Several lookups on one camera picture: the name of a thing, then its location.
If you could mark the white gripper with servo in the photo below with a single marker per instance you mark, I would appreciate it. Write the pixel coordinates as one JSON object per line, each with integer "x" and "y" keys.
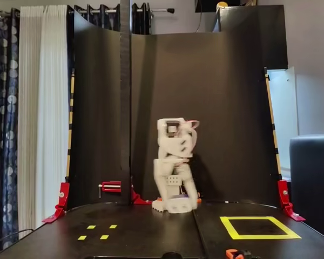
{"x": 162, "y": 176}

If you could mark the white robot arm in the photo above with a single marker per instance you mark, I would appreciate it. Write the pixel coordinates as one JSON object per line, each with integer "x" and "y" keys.
{"x": 172, "y": 147}

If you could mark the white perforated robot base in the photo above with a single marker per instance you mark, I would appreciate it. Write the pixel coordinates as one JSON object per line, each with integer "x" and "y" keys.
{"x": 158, "y": 207}

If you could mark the red screw clamp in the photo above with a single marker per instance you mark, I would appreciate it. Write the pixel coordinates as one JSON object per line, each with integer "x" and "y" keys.
{"x": 110, "y": 188}

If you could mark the small yellow tape marker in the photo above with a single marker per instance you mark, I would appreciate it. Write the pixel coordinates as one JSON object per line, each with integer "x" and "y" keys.
{"x": 91, "y": 227}
{"x": 82, "y": 237}
{"x": 113, "y": 226}
{"x": 104, "y": 237}

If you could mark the black curved backdrop board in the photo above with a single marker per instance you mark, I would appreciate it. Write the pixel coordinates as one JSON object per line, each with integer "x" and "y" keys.
{"x": 218, "y": 121}

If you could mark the yellow tape square outline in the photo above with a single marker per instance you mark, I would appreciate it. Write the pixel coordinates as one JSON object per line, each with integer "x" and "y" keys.
{"x": 272, "y": 237}

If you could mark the yellow black striped stick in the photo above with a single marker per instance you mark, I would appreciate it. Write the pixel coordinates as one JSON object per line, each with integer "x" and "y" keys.
{"x": 272, "y": 121}
{"x": 71, "y": 121}

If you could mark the white cabinet door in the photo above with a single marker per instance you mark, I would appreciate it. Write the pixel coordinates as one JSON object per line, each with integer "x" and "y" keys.
{"x": 284, "y": 113}

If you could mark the white curtain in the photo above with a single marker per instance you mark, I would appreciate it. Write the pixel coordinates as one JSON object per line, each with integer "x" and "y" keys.
{"x": 43, "y": 108}

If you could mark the silver curtain rod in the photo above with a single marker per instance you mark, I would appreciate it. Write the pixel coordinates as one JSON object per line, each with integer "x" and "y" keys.
{"x": 159, "y": 10}

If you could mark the dark grommet curtain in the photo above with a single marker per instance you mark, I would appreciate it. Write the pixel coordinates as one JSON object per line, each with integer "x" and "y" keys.
{"x": 108, "y": 19}

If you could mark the yellow round object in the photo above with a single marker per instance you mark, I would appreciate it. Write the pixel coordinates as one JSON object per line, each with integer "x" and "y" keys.
{"x": 222, "y": 5}

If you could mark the dark blue patterned curtain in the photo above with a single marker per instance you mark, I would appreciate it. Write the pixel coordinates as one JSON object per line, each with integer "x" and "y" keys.
{"x": 6, "y": 108}

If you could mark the red pole base bracket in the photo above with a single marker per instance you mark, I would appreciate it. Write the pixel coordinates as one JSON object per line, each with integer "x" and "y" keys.
{"x": 139, "y": 199}

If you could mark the black vertical camera pole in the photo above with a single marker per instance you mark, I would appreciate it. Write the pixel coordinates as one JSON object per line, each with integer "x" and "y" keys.
{"x": 125, "y": 108}

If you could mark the red backdrop corner bracket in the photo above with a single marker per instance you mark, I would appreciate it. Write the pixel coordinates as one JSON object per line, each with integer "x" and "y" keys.
{"x": 284, "y": 194}
{"x": 63, "y": 194}

